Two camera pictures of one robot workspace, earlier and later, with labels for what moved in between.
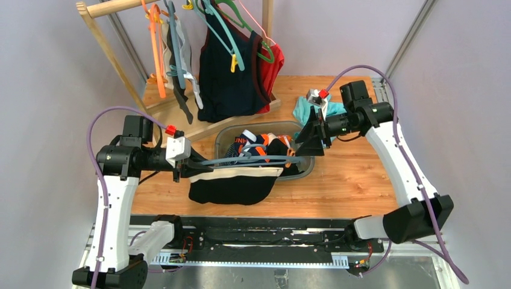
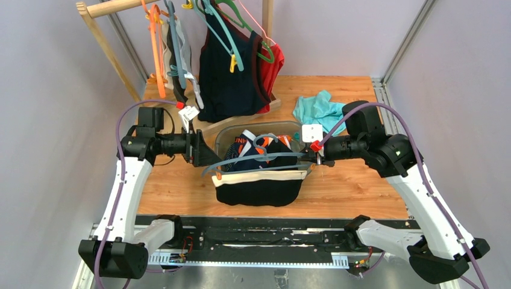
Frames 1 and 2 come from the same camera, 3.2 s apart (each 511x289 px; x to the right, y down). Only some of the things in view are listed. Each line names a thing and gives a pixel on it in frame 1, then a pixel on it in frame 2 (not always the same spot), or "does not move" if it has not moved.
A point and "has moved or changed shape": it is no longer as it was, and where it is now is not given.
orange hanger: [159, 78] does not move
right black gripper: [322, 130] -> [322, 150]
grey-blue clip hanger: [246, 156] has moved or changed shape
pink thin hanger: [255, 21] does not move
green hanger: [243, 25] does not move
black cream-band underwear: [234, 185] has moved or changed shape
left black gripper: [178, 167] -> [191, 147]
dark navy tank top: [223, 95] does not move
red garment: [272, 71] does not move
